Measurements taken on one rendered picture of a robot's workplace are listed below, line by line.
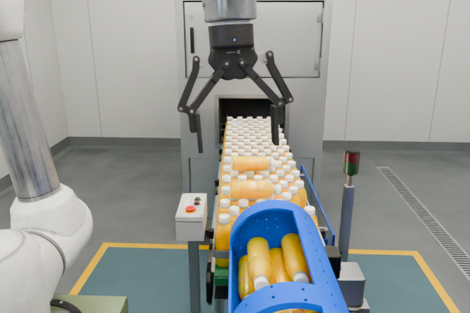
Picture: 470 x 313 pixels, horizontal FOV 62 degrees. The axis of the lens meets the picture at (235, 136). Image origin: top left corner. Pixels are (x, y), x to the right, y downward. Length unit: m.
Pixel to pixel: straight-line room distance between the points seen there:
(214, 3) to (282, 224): 0.82
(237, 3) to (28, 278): 0.68
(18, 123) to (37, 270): 0.33
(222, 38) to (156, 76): 4.85
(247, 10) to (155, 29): 4.80
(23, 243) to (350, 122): 5.00
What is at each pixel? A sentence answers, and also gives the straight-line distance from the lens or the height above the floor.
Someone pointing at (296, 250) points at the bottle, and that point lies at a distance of 1.17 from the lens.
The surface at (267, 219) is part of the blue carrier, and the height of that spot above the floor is 1.17.
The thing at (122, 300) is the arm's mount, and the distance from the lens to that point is 1.15.
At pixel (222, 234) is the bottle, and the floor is 1.04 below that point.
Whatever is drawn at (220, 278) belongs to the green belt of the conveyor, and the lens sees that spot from 1.50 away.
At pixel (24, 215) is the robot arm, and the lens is 1.06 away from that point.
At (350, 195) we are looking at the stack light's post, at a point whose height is 1.06.
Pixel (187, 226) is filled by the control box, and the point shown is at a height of 1.06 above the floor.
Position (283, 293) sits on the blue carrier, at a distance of 0.88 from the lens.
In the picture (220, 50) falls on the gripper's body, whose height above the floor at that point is 1.73.
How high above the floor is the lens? 1.78
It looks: 17 degrees down
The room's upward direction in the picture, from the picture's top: straight up
